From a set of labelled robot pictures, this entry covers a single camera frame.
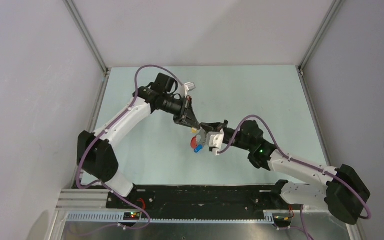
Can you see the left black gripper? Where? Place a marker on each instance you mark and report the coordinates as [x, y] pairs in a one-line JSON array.
[[186, 116]]

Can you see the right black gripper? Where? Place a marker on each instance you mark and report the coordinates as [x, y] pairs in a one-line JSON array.
[[214, 127]]

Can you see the steel key holder red handle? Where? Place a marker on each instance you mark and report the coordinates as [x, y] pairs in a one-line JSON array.
[[199, 139]]

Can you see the blue key tag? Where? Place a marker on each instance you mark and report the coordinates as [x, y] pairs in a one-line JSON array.
[[198, 149]]

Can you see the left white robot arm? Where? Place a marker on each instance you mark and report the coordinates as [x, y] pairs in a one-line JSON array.
[[95, 150]]

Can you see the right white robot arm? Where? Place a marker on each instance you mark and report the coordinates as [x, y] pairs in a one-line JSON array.
[[341, 191]]

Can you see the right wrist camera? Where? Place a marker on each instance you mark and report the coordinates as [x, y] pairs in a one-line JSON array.
[[214, 140]]

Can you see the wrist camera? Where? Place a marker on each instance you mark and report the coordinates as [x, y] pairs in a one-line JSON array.
[[188, 87], [214, 140]]

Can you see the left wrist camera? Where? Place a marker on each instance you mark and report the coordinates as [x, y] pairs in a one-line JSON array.
[[188, 87]]

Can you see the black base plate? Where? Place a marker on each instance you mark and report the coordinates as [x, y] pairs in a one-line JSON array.
[[208, 202]]

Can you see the grey cable duct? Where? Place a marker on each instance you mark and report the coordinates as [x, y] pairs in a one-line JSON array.
[[118, 217]]

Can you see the aluminium frame rail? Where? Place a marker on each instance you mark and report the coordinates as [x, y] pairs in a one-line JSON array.
[[82, 199]]

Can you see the left aluminium corner post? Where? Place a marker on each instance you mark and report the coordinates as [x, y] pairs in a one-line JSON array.
[[85, 33]]

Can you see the aluminium corner post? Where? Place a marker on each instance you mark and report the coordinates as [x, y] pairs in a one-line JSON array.
[[85, 33], [320, 33]]

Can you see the right aluminium corner post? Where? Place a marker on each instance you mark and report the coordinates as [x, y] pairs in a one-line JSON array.
[[320, 33]]

